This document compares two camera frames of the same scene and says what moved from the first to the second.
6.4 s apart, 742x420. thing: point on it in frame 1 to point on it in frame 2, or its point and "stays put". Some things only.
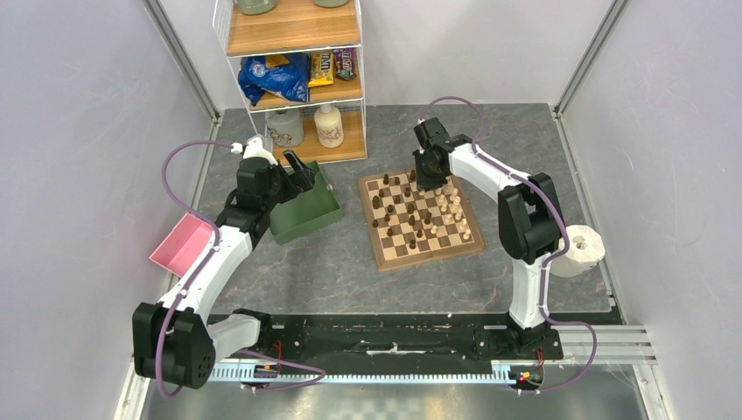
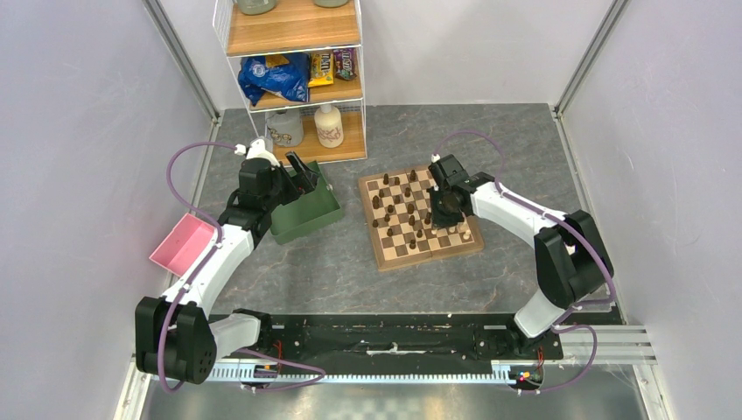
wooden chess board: (408, 224) stays put
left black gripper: (305, 176) stays put
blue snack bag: (290, 80) stays put
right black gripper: (423, 180) to (440, 220)
